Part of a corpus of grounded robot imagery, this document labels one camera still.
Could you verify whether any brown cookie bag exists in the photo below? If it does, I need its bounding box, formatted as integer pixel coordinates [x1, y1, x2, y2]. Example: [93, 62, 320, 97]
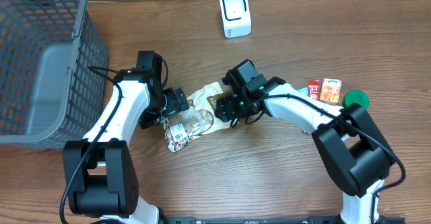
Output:
[162, 82, 230, 153]

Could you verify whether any teal snack packet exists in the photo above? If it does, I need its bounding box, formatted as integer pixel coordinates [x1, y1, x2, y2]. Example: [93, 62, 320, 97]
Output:
[297, 87, 309, 96]

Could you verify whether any red snack stick packet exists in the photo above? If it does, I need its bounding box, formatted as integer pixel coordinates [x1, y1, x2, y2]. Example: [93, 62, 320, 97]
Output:
[308, 79, 320, 100]

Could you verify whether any green lid jar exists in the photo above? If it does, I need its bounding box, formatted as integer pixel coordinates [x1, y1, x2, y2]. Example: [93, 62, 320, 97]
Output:
[341, 89, 370, 109]

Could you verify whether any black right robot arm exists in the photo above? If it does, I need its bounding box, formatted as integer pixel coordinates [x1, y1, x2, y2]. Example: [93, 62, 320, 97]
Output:
[215, 60, 405, 223]

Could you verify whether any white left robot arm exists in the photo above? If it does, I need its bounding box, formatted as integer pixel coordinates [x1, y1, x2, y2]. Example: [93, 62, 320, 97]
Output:
[59, 51, 189, 224]

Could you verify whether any grey plastic mesh basket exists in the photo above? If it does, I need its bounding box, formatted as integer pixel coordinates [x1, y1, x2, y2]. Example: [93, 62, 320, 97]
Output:
[1, 0, 108, 149]

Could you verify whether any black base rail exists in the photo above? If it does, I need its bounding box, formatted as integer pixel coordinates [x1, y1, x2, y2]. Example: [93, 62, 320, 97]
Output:
[161, 215, 407, 224]

